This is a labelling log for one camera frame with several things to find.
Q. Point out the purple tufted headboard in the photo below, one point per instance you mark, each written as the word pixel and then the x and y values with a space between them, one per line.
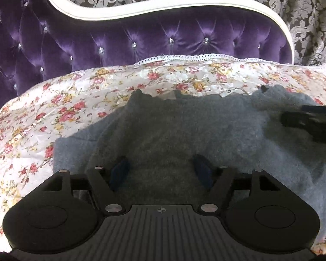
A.
pixel 70 40

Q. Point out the grey argyle knit sweater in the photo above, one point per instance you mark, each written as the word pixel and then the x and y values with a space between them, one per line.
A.
pixel 195 136

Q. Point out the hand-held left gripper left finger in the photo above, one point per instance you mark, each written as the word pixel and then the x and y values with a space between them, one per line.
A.
pixel 119 170

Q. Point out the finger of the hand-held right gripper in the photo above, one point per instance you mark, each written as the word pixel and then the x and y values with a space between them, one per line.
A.
pixel 319 108
pixel 309 123

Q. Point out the brown damask curtain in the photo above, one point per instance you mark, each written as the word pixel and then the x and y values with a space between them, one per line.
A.
pixel 309 13

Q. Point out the floral printed blanket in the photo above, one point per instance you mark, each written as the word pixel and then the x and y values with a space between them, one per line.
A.
pixel 70 100

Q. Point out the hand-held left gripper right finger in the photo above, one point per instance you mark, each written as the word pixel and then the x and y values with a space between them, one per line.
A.
pixel 203 171

